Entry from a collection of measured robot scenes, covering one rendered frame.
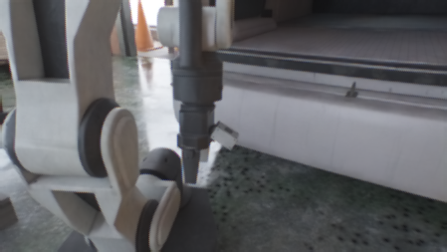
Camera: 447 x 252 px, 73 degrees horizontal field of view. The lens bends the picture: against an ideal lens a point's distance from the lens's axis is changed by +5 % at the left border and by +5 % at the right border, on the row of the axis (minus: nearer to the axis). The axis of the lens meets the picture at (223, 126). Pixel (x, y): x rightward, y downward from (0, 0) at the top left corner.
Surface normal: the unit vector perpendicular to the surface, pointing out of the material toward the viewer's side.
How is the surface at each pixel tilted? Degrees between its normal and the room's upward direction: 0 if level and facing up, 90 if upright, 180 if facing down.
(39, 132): 66
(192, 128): 79
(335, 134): 87
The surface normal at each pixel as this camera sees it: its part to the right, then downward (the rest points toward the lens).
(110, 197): -0.13, 0.57
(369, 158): -0.48, 0.40
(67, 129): -0.12, 0.01
